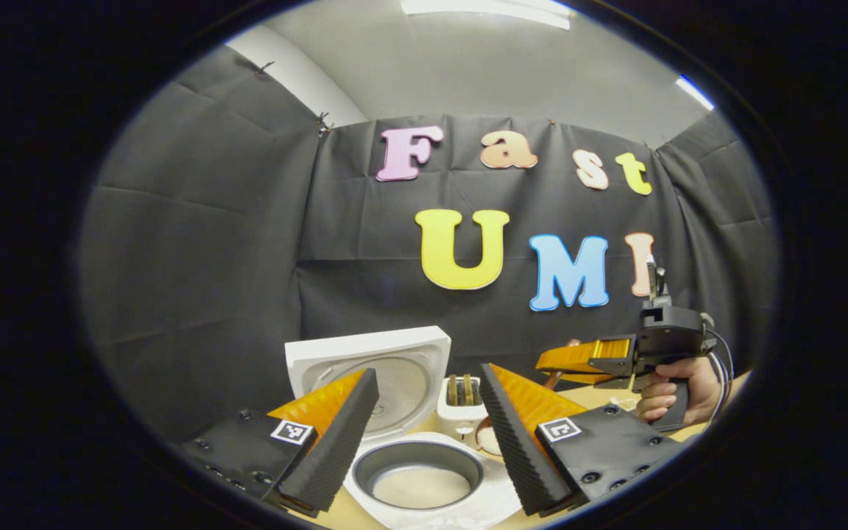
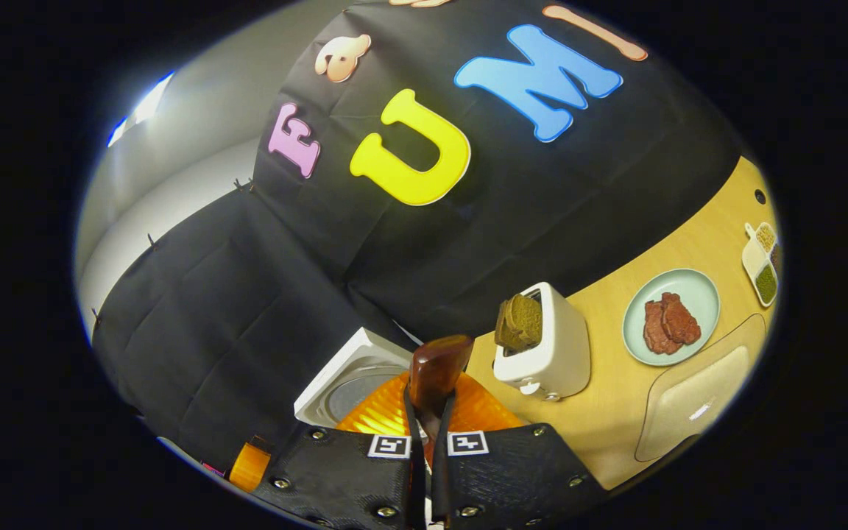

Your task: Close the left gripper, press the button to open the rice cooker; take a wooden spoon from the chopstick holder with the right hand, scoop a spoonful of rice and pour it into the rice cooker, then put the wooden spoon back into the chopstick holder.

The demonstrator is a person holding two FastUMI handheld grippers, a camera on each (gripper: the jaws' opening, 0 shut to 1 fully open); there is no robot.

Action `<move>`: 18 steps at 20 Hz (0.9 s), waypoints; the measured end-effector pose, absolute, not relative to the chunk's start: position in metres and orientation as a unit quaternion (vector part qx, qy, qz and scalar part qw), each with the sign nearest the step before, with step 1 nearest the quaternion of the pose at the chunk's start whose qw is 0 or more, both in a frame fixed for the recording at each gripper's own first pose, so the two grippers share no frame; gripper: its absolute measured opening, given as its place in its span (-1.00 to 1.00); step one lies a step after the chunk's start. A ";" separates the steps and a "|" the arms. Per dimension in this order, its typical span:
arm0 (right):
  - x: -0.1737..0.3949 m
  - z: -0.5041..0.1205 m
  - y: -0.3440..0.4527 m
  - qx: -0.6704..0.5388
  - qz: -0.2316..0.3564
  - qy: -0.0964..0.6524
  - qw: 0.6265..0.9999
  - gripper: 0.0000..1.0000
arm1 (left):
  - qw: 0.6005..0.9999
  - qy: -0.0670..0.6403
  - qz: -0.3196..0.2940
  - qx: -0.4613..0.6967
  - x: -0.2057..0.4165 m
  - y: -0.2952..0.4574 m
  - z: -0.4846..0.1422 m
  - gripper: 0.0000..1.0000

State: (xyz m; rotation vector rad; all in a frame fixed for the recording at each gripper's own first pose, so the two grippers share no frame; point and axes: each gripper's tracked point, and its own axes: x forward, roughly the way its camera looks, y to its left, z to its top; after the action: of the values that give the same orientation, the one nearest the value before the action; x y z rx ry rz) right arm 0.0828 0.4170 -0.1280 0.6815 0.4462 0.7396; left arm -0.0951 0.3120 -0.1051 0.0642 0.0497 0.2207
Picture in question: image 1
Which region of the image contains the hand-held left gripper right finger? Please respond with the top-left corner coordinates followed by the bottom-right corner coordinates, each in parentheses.
top-left (480, 363), bottom-right (687, 517)

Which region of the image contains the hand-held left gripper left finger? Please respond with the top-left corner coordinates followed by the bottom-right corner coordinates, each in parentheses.
top-left (177, 368), bottom-right (381, 517)

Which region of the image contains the black backdrop cloth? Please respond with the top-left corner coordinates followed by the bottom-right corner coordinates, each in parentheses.
top-left (78, 44), bottom-right (778, 442)

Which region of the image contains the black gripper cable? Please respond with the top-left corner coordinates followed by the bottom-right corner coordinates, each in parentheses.
top-left (702, 326), bottom-right (736, 422)

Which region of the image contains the long ceiling light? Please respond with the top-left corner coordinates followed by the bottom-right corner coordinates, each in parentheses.
top-left (400, 0), bottom-right (573, 31)

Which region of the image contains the white toaster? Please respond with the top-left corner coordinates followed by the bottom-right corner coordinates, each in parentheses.
top-left (436, 373), bottom-right (490, 443)

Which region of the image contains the small ceiling light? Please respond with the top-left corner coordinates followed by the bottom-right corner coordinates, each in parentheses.
top-left (675, 73), bottom-right (716, 112)

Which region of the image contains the white rice cooker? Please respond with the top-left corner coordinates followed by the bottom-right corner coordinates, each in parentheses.
top-left (283, 325), bottom-right (527, 530)

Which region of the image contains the brown wooden spoon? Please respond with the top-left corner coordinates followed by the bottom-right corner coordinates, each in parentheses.
top-left (542, 338), bottom-right (582, 392)

